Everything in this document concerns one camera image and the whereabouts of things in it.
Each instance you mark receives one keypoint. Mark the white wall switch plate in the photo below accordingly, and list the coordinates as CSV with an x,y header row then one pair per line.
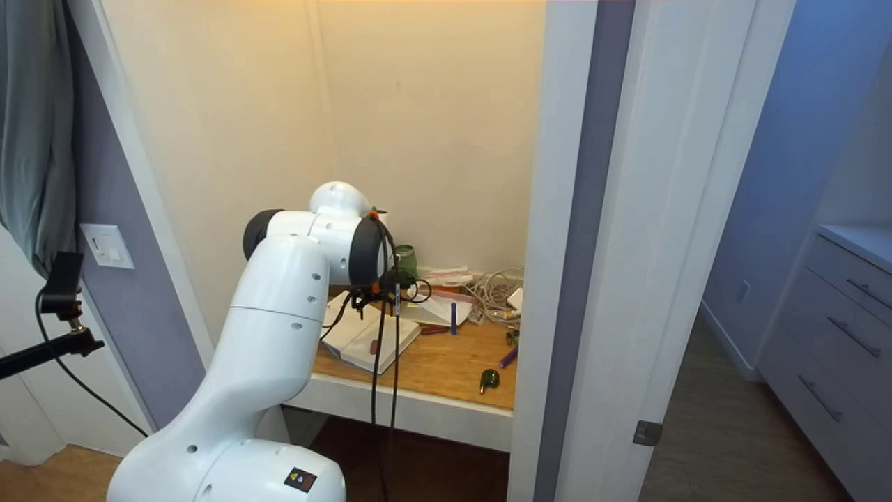
x,y
108,247

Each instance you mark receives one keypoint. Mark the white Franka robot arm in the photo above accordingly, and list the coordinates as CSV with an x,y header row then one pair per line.
x,y
268,315

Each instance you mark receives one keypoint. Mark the blue pen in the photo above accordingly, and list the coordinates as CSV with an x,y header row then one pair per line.
x,y
452,318

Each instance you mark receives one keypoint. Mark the green cup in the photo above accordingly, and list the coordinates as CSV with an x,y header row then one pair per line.
x,y
404,266

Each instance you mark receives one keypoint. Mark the grey curtain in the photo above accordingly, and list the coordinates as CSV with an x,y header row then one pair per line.
x,y
32,120

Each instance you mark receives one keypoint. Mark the grey drawer dresser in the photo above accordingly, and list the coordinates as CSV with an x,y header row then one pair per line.
x,y
838,344

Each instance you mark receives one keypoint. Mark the small green tool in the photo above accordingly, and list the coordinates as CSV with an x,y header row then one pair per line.
x,y
510,334

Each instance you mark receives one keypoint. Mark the metal door strike plate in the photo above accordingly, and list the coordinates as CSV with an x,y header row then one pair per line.
x,y
648,433

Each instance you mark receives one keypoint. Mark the small dark key fob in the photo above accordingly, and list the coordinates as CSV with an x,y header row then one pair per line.
x,y
488,378

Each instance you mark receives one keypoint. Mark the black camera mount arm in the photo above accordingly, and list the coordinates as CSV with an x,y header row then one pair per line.
x,y
57,288

